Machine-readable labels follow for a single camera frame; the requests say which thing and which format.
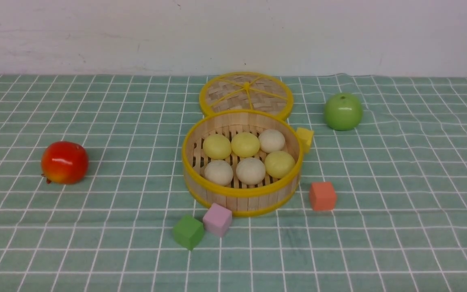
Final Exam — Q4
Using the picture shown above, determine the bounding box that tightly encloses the yellow bun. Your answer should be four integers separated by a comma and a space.
264, 151, 296, 179
202, 134, 232, 160
231, 132, 261, 158

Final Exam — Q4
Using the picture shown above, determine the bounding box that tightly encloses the white bun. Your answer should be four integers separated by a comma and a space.
236, 157, 266, 185
204, 160, 234, 186
258, 129, 286, 153

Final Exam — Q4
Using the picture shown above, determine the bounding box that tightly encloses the yellow bun front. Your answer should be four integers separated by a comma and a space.
264, 151, 296, 179

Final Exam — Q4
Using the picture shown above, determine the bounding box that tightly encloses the bamboo steamer tray yellow rim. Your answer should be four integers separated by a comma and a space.
181, 109, 305, 217

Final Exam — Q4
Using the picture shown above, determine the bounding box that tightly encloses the bamboo steamer lid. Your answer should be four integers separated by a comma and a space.
199, 72, 293, 120

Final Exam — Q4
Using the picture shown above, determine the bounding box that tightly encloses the yellow foam cube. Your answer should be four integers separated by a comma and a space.
296, 127, 314, 153

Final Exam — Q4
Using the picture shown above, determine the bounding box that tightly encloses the pink foam cube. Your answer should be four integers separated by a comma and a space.
202, 203, 232, 237

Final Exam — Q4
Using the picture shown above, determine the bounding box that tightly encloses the green foam cube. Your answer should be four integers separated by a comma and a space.
172, 215, 205, 251

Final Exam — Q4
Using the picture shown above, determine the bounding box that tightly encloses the orange foam cube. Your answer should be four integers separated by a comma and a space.
309, 181, 337, 211

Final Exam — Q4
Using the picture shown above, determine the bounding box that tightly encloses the green apple toy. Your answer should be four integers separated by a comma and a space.
323, 92, 363, 131

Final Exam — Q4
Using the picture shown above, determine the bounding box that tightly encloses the red pomegranate toy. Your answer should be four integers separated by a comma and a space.
41, 141, 89, 185

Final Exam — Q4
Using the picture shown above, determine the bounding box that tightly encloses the green checkered tablecloth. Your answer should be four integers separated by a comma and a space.
0, 74, 467, 292

